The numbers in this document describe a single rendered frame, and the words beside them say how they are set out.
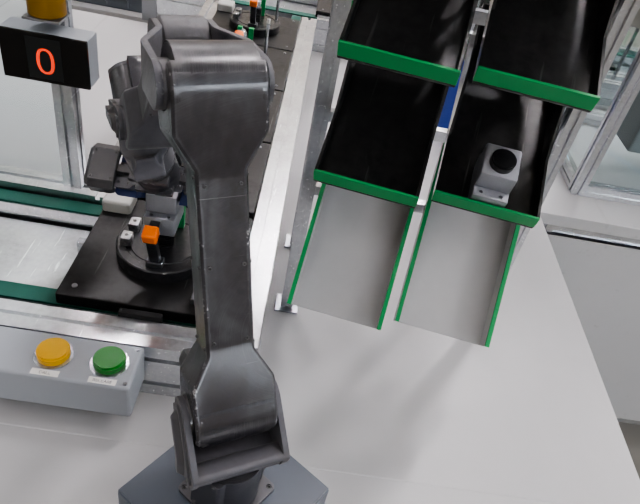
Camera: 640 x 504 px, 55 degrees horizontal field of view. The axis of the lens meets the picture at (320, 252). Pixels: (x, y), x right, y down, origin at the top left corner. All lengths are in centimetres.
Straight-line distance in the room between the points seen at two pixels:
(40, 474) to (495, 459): 61
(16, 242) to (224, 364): 65
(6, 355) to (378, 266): 50
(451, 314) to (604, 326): 97
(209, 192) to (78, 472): 51
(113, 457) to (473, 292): 54
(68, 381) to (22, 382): 6
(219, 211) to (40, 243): 66
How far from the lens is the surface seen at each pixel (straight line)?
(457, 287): 90
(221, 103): 43
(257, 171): 116
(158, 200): 88
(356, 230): 87
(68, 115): 104
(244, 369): 50
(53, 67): 96
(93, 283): 92
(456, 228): 91
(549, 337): 118
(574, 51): 78
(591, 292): 172
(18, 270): 104
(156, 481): 62
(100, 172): 85
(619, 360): 194
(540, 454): 100
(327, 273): 87
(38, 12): 94
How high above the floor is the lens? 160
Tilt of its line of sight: 39 degrees down
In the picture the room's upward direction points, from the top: 12 degrees clockwise
